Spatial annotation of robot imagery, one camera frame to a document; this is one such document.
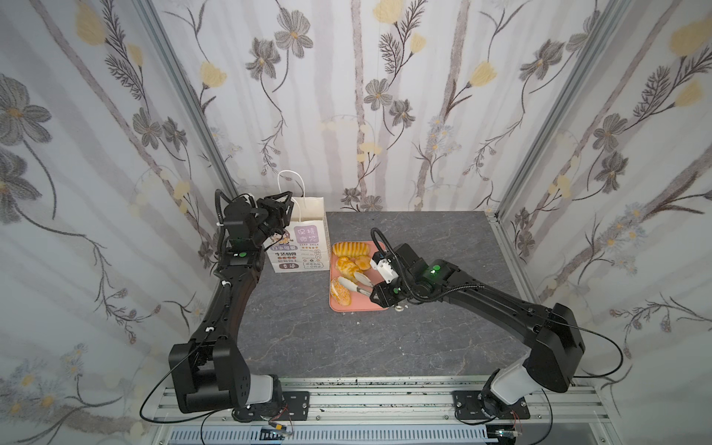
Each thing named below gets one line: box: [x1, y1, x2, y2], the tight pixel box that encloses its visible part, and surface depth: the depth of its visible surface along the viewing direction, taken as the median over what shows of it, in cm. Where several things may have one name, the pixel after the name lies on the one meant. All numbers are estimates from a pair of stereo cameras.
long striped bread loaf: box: [331, 241, 370, 257], surface depth 106 cm
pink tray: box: [330, 291, 388, 313], surface depth 93 cm
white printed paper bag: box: [264, 196, 331, 274], surface depth 93 cm
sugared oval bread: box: [330, 277, 352, 306], surface depth 93 cm
